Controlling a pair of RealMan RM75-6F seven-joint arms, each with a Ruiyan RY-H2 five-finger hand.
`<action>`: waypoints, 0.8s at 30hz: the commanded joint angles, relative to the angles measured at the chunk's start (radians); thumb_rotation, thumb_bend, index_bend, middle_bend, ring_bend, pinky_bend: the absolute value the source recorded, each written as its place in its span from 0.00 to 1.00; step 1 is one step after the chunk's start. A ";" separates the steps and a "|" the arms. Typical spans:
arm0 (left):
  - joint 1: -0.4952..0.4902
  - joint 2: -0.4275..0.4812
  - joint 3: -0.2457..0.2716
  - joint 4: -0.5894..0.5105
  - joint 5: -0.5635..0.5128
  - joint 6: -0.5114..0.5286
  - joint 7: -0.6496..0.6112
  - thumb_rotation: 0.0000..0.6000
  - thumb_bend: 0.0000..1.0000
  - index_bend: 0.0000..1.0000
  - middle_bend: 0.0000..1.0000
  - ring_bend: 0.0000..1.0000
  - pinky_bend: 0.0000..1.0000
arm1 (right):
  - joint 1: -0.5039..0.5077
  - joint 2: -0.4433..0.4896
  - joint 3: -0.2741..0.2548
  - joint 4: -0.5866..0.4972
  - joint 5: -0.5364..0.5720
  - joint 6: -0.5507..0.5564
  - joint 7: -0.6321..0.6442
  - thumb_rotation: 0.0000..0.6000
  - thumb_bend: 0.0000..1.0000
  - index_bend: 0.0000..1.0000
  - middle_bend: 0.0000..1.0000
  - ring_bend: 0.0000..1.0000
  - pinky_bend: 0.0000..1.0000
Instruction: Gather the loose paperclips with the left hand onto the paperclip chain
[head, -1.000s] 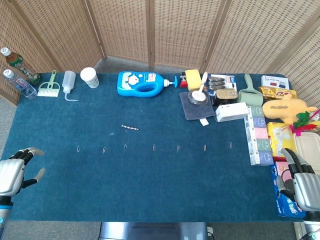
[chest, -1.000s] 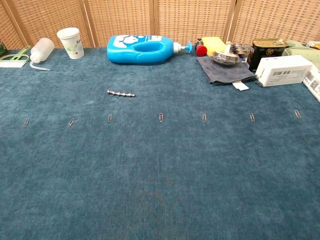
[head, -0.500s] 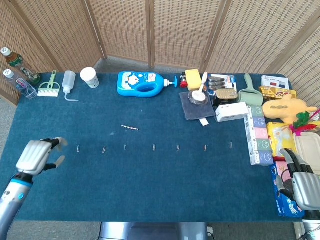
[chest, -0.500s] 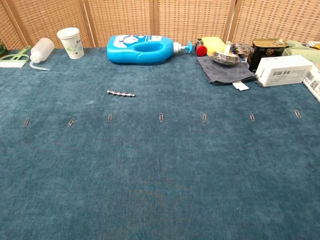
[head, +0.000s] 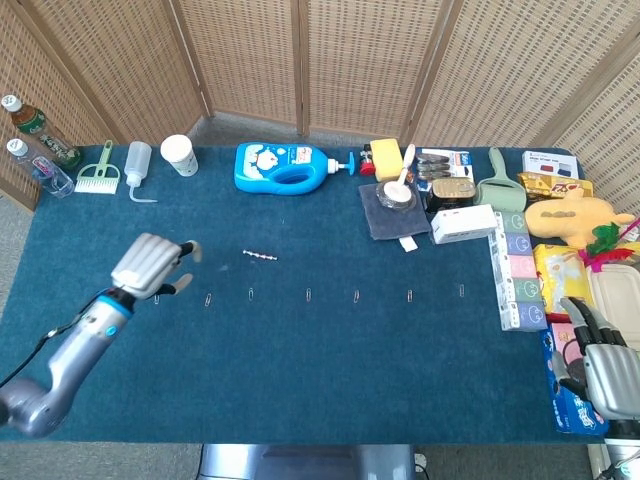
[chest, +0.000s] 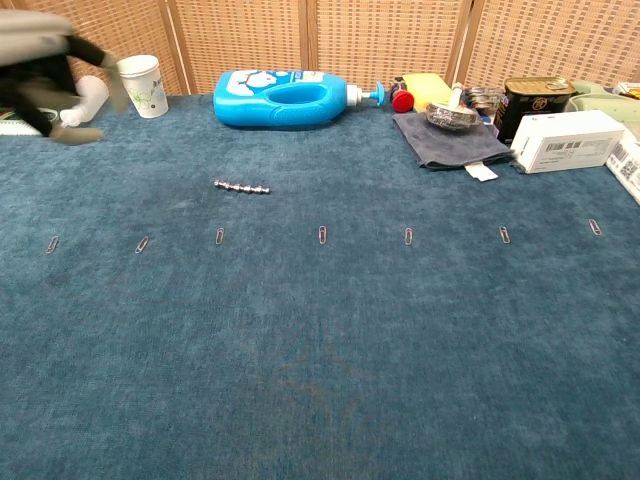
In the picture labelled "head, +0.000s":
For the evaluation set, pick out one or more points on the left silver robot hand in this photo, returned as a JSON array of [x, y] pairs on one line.
[[145, 265]]

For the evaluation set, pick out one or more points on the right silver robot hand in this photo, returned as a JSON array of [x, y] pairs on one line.
[[612, 375]]

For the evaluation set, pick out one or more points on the small bead chain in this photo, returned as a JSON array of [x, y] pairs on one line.
[[260, 255]]

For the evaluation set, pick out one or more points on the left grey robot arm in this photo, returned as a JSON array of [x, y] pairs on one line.
[[75, 345]]

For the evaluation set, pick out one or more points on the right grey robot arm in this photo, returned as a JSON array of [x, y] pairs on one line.
[[622, 450]]

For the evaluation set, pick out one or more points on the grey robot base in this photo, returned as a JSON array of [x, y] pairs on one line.
[[300, 462]]

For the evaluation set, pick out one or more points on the blue glove box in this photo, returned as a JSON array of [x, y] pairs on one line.
[[570, 415]]

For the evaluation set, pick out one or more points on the pink box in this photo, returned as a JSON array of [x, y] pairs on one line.
[[565, 340]]

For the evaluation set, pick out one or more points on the beige lidded container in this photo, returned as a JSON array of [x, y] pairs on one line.
[[620, 295]]

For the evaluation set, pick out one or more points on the green hand brush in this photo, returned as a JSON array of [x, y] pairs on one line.
[[97, 180]]

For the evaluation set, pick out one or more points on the translucent squeeze wash bottle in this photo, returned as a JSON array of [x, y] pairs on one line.
[[137, 160]]

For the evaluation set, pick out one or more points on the yellow snack bag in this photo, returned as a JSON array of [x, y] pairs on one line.
[[560, 275]]

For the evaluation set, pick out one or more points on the white paper cup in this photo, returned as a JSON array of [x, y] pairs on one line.
[[179, 155]]

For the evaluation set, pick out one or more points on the feather cat toy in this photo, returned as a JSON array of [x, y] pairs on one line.
[[607, 235]]

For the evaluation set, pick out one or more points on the clear water bottle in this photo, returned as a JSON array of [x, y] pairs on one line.
[[40, 167]]

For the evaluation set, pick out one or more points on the pastel smiley tissue pack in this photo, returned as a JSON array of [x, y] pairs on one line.
[[520, 265]]

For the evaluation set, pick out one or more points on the blue detergent pump bottle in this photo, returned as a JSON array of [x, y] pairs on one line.
[[260, 165]]

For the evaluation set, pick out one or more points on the yellow plush toy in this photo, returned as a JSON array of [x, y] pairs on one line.
[[565, 217]]

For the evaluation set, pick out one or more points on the green tea bottle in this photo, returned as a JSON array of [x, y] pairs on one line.
[[35, 125]]

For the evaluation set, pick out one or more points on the gold snack pack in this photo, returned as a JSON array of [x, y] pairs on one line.
[[555, 187]]

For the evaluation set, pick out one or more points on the blue carpet table cover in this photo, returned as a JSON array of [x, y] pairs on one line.
[[320, 360]]

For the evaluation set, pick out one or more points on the white cardboard box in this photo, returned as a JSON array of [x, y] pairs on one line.
[[465, 222]]

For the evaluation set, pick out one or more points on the green lint roller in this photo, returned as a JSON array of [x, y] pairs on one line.
[[500, 192]]

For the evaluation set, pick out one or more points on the white box red blue print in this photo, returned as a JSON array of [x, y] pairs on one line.
[[550, 165]]

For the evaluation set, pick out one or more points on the black gold tin can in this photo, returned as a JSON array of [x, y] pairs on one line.
[[452, 190]]

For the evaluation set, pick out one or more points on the grey folded cloth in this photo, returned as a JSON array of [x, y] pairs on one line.
[[395, 222]]

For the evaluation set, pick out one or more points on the yellow sponge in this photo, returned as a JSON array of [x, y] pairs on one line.
[[387, 160]]

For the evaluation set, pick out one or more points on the white plastic spoon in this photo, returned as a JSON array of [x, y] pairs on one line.
[[407, 160]]

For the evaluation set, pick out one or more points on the wicker folding screen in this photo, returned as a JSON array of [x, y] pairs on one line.
[[350, 60]]

